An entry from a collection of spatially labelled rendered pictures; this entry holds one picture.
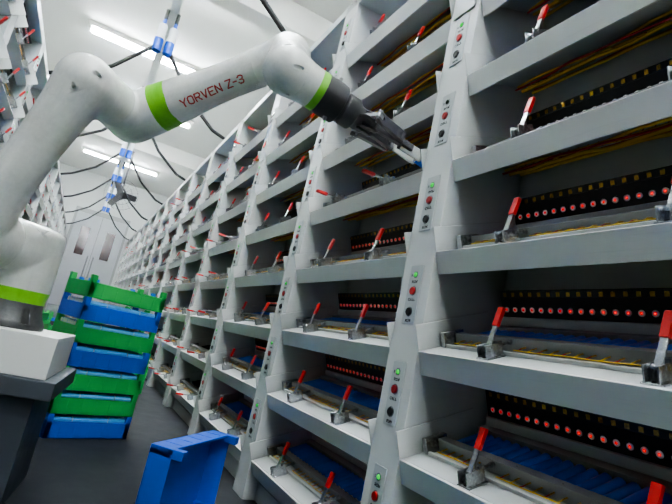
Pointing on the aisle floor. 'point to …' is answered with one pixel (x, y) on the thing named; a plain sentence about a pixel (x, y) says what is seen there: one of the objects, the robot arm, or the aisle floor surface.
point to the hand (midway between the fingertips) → (407, 151)
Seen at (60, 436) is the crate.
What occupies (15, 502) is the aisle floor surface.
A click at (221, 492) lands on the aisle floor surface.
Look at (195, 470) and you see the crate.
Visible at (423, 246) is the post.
